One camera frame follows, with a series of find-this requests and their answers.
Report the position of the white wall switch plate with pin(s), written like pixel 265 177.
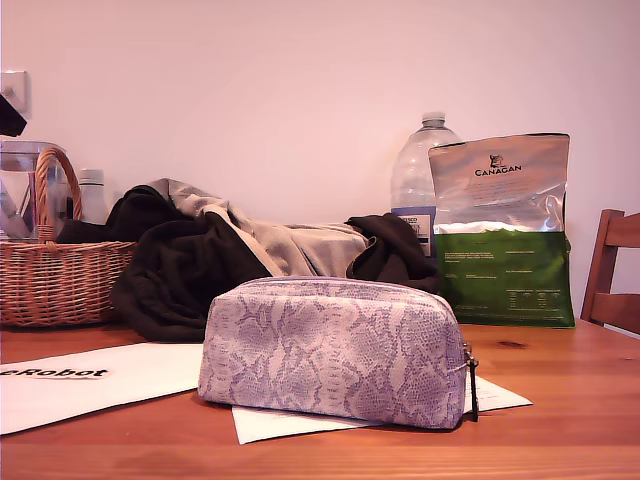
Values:
pixel 20 82

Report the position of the white printed text sheet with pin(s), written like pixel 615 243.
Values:
pixel 280 425

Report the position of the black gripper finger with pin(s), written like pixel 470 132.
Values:
pixel 7 117

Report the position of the white LeRobot printed paper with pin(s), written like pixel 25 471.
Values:
pixel 100 395

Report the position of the large clear water bottle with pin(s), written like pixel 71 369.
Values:
pixel 415 165

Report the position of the silver green Canagan bag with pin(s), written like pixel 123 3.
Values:
pixel 500 270

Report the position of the small white bottle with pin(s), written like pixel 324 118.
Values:
pixel 92 200

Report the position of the wooden chair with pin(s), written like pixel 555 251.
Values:
pixel 607 300

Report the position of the purple snakeskin zip bag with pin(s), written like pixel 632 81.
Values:
pixel 325 350

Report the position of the clear glass jug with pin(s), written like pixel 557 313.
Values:
pixel 20 190

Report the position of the wicker basket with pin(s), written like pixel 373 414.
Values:
pixel 60 285

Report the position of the dark brown garment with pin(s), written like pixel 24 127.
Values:
pixel 175 300

